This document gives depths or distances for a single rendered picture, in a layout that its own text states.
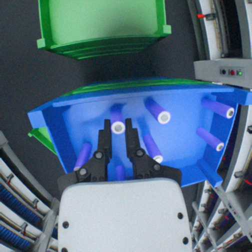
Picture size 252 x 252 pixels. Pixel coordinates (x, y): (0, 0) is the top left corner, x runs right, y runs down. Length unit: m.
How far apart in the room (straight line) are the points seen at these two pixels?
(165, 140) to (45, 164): 0.84
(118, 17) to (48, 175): 1.00
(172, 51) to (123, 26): 0.36
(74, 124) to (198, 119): 0.24
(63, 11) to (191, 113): 0.41
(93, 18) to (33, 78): 0.46
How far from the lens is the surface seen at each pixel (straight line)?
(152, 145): 0.19
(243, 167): 0.75
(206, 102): 0.24
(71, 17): 0.40
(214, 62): 0.61
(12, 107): 0.86
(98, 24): 0.38
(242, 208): 0.87
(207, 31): 0.63
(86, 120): 0.21
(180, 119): 0.24
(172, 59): 0.67
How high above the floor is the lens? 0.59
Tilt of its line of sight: 65 degrees down
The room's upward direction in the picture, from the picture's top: 167 degrees clockwise
